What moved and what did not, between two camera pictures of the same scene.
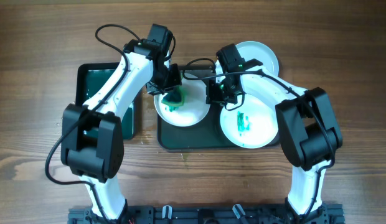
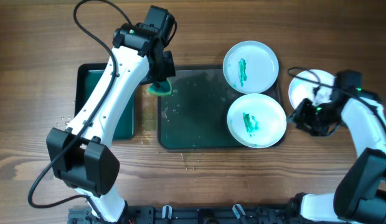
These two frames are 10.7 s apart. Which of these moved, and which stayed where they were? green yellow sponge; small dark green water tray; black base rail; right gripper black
Moved: right gripper black; green yellow sponge
Stayed: small dark green water tray; black base rail
